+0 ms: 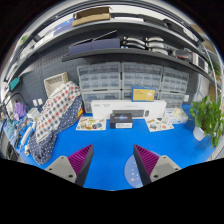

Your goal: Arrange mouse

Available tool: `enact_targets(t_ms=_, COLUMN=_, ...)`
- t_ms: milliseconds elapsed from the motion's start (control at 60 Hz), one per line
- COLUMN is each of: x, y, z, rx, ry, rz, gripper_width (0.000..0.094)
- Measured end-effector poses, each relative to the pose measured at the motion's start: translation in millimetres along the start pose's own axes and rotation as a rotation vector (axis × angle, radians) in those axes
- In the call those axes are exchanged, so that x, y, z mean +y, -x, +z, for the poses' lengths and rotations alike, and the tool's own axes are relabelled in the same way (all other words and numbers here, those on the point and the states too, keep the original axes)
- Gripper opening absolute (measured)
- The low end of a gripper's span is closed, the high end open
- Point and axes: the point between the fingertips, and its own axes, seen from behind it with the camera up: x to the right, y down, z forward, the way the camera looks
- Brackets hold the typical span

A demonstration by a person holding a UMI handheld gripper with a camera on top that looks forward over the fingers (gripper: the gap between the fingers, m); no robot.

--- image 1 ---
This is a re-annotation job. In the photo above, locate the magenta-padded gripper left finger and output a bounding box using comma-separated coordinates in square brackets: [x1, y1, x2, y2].
[44, 143, 95, 188]

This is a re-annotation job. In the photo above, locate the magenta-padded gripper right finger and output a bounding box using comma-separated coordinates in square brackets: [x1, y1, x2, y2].
[133, 144, 182, 187]

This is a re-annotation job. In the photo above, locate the round blue rabbit mouse pad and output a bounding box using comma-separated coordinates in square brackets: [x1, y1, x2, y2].
[123, 153, 145, 188]

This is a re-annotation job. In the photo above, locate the white keyboard mouse box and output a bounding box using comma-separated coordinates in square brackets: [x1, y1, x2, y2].
[90, 99, 168, 120]

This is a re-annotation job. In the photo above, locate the colourful sticker sheet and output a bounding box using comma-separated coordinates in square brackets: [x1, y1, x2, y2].
[144, 117, 175, 133]
[75, 116, 107, 132]

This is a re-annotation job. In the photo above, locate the checked and dotted cloth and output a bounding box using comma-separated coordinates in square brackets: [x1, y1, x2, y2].
[28, 80, 84, 166]

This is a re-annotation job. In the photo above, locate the small black box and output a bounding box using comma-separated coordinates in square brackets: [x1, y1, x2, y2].
[109, 112, 134, 130]

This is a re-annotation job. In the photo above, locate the white blue tissue box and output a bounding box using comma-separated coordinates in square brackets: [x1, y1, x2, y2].
[164, 107, 190, 125]

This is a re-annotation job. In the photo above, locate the yellow cardboard box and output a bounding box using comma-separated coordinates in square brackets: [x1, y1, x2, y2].
[130, 85, 157, 103]

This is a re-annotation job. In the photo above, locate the green plant in white pot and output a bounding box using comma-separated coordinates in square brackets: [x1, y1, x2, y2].
[189, 95, 224, 148]

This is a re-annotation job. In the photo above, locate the white woven basket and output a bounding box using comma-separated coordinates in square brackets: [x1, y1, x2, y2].
[43, 72, 70, 98]

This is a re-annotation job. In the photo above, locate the white metal shelf rack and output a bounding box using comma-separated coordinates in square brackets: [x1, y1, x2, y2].
[199, 33, 224, 103]

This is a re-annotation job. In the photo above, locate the dark wall shelf unit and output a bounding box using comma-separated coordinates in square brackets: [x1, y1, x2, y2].
[6, 4, 218, 84]

